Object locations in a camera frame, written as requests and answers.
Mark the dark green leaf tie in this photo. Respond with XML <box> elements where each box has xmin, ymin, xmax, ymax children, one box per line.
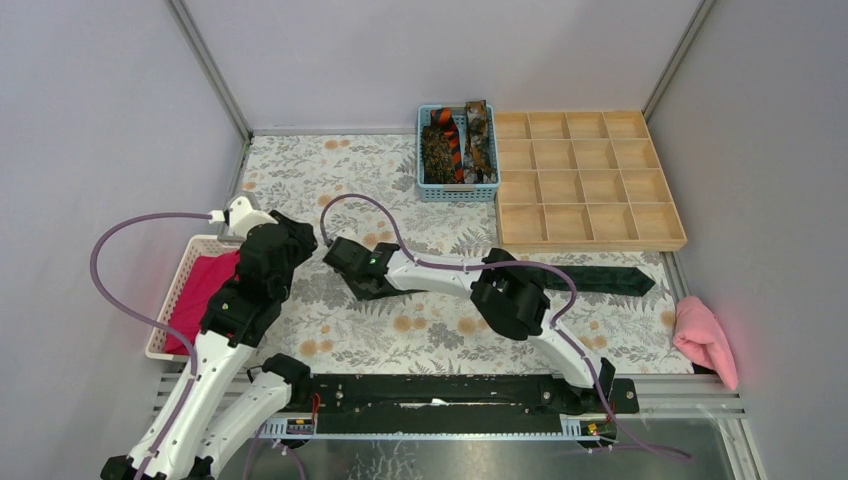
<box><xmin>556</xmin><ymin>265</ymin><xmax>656</xmax><ymax>297</ymax></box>

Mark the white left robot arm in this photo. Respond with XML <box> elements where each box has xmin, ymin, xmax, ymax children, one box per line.
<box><xmin>100</xmin><ymin>210</ymin><xmax>318</xmax><ymax>479</ymax></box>

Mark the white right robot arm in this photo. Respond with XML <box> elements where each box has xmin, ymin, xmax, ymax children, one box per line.
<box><xmin>324</xmin><ymin>237</ymin><xmax>615</xmax><ymax>412</ymax></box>

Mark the red cloth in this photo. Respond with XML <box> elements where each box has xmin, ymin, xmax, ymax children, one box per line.
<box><xmin>169</xmin><ymin>251</ymin><xmax>239</xmax><ymax>345</ymax></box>

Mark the white plastic basket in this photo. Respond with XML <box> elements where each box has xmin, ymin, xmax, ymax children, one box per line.
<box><xmin>145</xmin><ymin>234</ymin><xmax>241</xmax><ymax>364</ymax></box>

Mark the light blue plastic basket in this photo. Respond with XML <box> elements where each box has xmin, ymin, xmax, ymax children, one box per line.
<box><xmin>415</xmin><ymin>100</ymin><xmax>502</xmax><ymax>202</ymax></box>

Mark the black gold patterned tie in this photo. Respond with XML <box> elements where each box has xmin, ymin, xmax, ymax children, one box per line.
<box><xmin>421</xmin><ymin>125</ymin><xmax>455</xmax><ymax>184</ymax></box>

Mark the orange grey floral tie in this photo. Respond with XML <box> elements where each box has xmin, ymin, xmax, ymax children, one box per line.
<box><xmin>463</xmin><ymin>100</ymin><xmax>497</xmax><ymax>184</ymax></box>

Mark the orange black striped tie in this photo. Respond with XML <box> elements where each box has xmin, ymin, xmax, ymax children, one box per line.
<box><xmin>430</xmin><ymin>107</ymin><xmax>464</xmax><ymax>184</ymax></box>

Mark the wooden compartment tray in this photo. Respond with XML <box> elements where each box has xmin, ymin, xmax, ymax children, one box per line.
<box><xmin>494</xmin><ymin>111</ymin><xmax>688</xmax><ymax>253</ymax></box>

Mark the pink cloth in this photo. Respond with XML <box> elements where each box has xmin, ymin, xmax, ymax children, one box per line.
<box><xmin>672</xmin><ymin>296</ymin><xmax>739</xmax><ymax>390</ymax></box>

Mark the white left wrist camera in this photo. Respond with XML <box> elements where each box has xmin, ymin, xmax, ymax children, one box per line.
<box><xmin>208</xmin><ymin>191</ymin><xmax>276</xmax><ymax>238</ymax></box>

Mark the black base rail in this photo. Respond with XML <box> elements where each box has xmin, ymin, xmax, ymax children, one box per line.
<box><xmin>281</xmin><ymin>374</ymin><xmax>640</xmax><ymax>435</ymax></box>

